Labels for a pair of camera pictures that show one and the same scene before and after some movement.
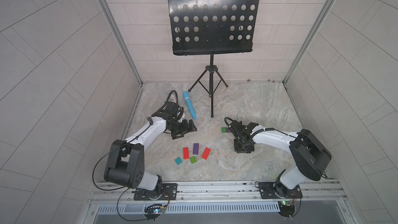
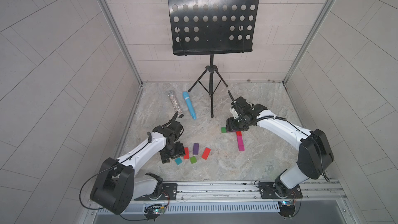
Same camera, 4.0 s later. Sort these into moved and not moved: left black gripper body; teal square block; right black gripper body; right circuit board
Moved: right black gripper body; left black gripper body
Not moved: teal square block; right circuit board
